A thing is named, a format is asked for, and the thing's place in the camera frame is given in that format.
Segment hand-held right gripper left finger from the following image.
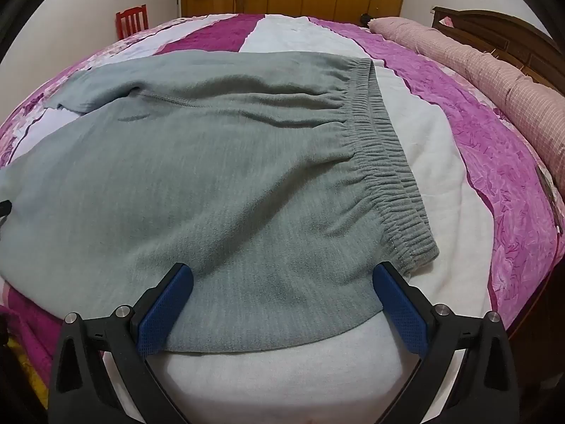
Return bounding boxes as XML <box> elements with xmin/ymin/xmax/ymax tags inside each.
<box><xmin>48</xmin><ymin>263</ymin><xmax>195</xmax><ymax>424</ymax></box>

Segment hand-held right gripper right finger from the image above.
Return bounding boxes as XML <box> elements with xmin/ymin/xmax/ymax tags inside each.
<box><xmin>372</xmin><ymin>261</ymin><xmax>521</xmax><ymax>424</ymax></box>

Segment grey pants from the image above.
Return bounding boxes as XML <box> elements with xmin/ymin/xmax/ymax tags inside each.
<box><xmin>0</xmin><ymin>51</ymin><xmax>440</xmax><ymax>354</ymax></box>

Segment purple white striped floral blanket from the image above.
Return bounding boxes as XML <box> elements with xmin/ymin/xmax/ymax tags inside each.
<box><xmin>0</xmin><ymin>12</ymin><xmax>563</xmax><ymax>424</ymax></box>

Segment pink checkered bolster pillow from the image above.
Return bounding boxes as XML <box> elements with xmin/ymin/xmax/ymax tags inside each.
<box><xmin>370</xmin><ymin>17</ymin><xmax>565</xmax><ymax>177</ymax></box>

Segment red wooden chair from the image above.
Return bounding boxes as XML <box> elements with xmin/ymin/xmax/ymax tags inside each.
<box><xmin>116</xmin><ymin>4</ymin><xmax>148</xmax><ymax>40</ymax></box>

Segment dark wooden headboard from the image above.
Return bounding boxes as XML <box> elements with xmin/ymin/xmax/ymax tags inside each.
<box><xmin>430</xmin><ymin>6</ymin><xmax>565</xmax><ymax>98</ymax></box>

